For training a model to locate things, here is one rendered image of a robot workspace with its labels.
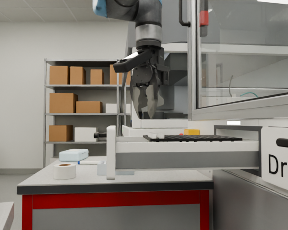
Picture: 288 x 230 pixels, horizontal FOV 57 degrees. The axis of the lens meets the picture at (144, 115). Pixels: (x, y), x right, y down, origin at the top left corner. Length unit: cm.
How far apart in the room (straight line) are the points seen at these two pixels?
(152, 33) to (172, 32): 86
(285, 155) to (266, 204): 15
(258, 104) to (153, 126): 94
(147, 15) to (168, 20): 87
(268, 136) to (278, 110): 5
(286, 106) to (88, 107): 416
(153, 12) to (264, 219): 58
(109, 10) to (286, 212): 61
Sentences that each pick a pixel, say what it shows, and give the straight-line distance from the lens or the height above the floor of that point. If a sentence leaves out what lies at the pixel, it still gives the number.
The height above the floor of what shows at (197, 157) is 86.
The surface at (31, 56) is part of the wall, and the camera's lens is 543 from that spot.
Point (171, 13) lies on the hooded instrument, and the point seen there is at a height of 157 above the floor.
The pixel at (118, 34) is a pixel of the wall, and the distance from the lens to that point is 516.
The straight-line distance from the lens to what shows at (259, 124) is 65.
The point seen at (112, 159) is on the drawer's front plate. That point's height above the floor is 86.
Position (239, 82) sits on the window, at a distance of 78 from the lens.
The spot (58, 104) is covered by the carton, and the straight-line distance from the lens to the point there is 466.
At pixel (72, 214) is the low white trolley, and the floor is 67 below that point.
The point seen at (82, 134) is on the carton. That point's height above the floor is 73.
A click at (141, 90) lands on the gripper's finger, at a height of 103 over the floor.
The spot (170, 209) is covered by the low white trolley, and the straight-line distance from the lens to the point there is 87.
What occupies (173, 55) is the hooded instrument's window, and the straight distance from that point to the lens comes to 160.
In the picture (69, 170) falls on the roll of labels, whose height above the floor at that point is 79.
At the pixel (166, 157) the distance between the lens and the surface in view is 59.
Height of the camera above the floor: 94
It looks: 2 degrees up
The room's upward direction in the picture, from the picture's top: straight up
